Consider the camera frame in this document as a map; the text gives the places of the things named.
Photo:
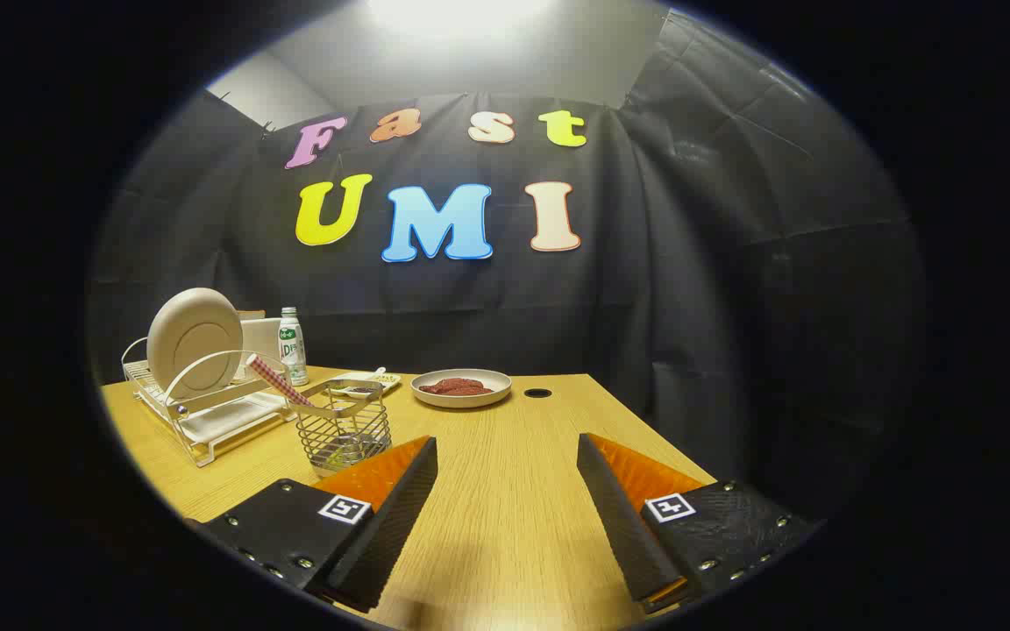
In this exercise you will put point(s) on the brown bread slice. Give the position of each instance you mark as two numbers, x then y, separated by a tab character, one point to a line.
251	314

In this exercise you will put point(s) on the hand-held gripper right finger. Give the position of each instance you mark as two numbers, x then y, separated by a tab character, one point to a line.
623	526

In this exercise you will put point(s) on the black backdrop cloth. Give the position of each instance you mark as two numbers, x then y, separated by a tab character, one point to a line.
689	263

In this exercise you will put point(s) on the red-brown meat patty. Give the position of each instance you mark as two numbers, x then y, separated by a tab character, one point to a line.
437	386
474	386

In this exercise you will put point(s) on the white bottle with green label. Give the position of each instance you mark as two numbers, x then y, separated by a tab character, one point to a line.
293	350

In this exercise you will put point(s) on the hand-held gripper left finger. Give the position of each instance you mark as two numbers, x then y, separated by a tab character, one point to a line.
391	526

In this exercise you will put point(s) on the white toaster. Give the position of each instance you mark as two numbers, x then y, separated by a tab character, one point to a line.
261	337

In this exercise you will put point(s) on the beige plate with patties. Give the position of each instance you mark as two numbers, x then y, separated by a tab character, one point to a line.
461	400

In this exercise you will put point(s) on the white divided dish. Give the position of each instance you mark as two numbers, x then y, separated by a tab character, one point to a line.
373	383

